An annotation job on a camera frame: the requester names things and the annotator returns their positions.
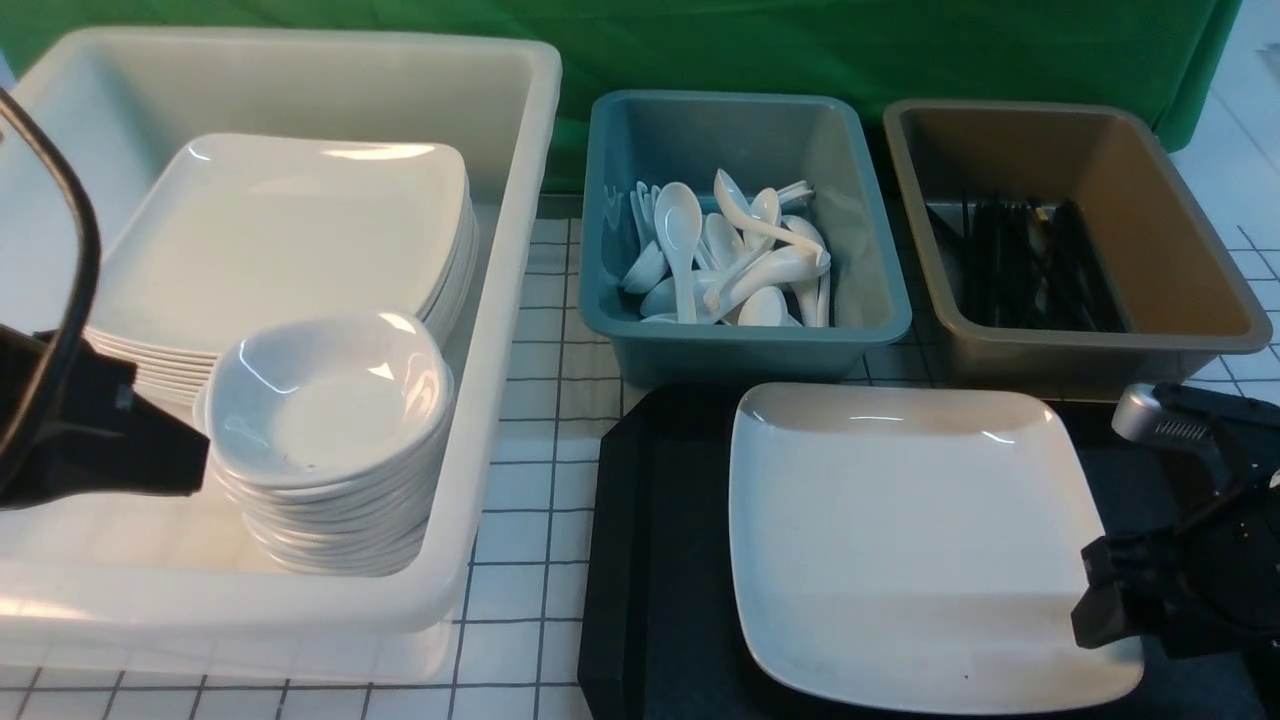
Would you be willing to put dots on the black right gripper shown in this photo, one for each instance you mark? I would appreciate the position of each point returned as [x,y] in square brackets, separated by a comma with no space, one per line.
[1203,586]

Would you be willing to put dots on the white square rice plate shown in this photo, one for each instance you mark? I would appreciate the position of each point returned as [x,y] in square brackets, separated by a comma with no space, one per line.
[916,550]

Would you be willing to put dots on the white ceramic spoon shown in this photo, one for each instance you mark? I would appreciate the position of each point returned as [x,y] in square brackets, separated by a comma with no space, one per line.
[678,218]

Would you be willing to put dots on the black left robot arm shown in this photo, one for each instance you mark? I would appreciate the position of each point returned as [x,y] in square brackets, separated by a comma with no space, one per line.
[98,435]

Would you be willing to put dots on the brown plastic bin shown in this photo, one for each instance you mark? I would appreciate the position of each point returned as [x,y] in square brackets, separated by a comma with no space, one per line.
[1187,299]

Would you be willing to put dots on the pile of black chopsticks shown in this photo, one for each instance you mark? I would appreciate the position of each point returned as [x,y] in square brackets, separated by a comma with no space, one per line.
[1026,264]

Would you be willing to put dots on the green backdrop cloth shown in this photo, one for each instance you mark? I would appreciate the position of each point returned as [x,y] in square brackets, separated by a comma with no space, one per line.
[1155,59]

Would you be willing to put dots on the black serving tray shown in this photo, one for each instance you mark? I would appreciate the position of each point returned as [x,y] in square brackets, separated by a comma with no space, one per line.
[660,635]

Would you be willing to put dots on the pile of white spoons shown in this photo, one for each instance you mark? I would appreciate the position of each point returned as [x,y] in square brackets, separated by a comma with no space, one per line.
[756,264]

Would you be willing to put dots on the teal plastic bin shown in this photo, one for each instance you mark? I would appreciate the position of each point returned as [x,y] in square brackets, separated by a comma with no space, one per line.
[760,140]

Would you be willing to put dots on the stack of white bowls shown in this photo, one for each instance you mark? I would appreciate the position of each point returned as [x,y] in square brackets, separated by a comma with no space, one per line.
[329,436]

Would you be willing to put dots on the stack of white square plates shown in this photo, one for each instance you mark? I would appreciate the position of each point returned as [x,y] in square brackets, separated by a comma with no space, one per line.
[244,232]

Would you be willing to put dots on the large white plastic tub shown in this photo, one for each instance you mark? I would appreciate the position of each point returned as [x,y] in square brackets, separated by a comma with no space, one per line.
[174,585]

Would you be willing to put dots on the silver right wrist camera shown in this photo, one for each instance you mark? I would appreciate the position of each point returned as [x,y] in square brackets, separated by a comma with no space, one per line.
[1170,415]

